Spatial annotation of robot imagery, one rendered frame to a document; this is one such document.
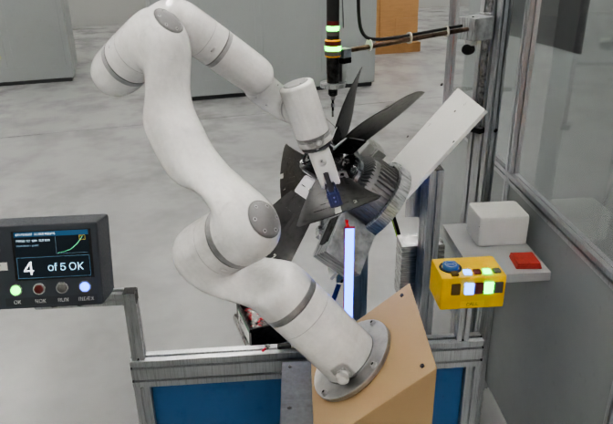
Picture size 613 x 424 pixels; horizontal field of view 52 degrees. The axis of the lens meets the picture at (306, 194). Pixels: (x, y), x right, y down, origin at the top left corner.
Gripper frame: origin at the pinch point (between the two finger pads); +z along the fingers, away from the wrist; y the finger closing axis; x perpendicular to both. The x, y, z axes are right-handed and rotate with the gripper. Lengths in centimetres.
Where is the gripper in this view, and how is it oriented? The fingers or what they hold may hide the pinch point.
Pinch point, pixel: (334, 198)
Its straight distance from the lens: 158.2
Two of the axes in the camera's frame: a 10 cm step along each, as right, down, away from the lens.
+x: -9.5, 3.1, 0.6
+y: -0.8, -4.1, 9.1
